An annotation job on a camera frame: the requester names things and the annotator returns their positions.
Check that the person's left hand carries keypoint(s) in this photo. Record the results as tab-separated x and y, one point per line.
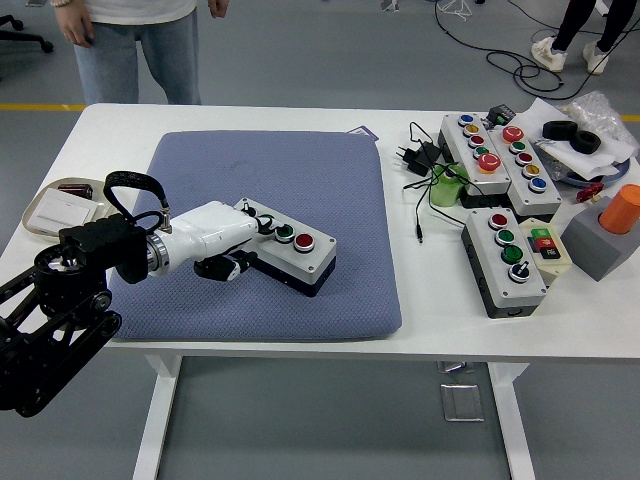
218	6

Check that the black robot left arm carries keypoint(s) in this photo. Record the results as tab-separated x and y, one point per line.
90	240

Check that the metal floor socket plate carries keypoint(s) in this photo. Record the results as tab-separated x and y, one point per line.
462	402

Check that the purple label card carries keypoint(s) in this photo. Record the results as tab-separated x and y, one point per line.
361	131

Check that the person's right hand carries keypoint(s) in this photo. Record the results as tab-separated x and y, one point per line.
75	25

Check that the small dark red cylinder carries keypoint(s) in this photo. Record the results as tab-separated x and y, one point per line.
75	190

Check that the five-button box orange-ringed mushroom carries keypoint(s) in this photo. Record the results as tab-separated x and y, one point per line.
454	134

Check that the grey block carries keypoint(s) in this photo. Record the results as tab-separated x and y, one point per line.
590	250

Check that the black office chair base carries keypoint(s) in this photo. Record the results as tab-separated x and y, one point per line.
25	36

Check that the green plastic cylinder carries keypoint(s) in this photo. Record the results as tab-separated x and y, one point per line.
444	192

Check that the grey four-button control box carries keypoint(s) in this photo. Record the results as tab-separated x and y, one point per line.
320	250

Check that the blue-rimmed plate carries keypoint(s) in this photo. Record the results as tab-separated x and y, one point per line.
617	176

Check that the blue-grey woven mat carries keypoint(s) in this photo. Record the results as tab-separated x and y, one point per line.
325	175

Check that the black terminal module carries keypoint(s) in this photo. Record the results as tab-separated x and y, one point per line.
500	114

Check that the orange cylinder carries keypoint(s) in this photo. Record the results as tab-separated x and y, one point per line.
622	210

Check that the person in black trousers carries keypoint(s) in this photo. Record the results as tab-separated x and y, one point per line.
575	20

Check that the small metal floor fitting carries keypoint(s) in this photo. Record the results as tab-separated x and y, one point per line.
455	367

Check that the clear bubble wrap bag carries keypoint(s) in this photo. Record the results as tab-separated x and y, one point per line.
597	112

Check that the cream three-button switch box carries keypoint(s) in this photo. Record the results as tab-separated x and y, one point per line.
545	245

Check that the person in jeans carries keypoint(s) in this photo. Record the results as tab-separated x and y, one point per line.
125	50

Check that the white table leg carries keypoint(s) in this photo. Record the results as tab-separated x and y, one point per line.
160	415
510	425

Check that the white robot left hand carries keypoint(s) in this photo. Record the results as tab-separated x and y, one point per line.
210	230

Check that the beige oval tray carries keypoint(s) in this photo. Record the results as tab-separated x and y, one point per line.
31	220

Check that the white paper sheet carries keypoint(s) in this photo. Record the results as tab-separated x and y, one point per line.
537	117

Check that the black power adapter plug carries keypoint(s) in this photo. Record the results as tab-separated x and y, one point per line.
417	157

